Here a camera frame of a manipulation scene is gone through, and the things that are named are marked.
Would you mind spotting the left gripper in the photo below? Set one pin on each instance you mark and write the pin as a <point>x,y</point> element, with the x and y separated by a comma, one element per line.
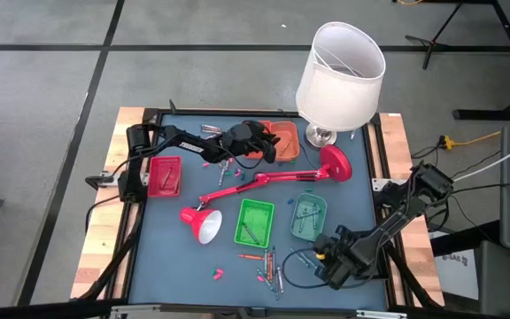
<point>241,137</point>

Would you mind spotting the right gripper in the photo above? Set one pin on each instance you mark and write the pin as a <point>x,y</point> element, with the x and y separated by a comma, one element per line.
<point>352,252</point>

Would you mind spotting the teal solid bin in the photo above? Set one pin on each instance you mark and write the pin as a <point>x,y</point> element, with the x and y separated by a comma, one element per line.
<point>309,234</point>

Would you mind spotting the red crayon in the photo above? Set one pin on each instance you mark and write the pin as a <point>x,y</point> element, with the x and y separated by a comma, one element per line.
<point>211,127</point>
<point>227,165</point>
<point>210,131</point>
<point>222,173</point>

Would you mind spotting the light blue crayon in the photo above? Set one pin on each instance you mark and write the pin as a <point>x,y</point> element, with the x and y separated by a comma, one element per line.
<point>280,279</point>

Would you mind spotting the orange crayon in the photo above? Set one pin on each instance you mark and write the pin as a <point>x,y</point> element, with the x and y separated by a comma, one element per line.
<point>271,266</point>

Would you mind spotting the teal crayon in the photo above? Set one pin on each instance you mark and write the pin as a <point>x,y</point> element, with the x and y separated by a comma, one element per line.
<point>265,258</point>

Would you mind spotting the green slotted basket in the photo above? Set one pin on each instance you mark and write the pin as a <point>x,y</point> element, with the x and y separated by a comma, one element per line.
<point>264,212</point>

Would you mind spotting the pile of crayons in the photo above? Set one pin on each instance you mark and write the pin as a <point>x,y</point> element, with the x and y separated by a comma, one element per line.
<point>266,280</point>

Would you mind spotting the red-orange crayon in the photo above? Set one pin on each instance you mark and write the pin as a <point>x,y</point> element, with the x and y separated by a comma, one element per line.
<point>250,257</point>

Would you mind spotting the green crayon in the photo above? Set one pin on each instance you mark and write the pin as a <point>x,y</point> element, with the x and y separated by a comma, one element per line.
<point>250,233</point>

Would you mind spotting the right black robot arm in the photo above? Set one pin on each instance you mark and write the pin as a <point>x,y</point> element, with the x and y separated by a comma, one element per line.
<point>396,221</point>

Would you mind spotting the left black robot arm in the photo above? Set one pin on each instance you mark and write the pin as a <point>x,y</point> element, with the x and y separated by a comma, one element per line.
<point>166,133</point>

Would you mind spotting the orange solid bin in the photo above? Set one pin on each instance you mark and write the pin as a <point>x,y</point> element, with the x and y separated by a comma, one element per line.
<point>277,148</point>

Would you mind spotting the red desk lamp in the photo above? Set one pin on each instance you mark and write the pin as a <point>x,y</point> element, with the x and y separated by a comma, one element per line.
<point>337,161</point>

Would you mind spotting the silver table lamp white shade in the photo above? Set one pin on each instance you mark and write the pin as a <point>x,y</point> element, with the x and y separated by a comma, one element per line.
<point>339,80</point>

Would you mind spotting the red slotted basket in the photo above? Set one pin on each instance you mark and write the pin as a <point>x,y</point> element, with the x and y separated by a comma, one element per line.
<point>157,181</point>

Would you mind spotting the wooden side board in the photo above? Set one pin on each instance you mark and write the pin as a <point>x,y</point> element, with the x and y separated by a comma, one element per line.
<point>394,142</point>
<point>104,230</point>

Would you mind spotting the white labelled box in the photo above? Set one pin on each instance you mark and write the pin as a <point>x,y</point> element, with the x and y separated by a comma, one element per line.
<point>456,274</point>

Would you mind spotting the grey box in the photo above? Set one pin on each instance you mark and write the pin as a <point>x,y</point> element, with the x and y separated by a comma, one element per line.
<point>498,279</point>

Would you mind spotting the black tripod stand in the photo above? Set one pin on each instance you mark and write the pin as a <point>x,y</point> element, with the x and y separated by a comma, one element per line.
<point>433,43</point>

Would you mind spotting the black floor stand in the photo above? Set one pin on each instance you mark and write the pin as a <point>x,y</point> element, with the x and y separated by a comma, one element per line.
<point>494,114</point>

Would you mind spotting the black aluminium table frame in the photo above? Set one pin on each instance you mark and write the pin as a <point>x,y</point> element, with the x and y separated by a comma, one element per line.
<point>237,112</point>

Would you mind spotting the silver frame bracket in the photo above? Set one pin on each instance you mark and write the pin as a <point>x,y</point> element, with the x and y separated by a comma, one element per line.
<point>133,310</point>
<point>381,314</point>

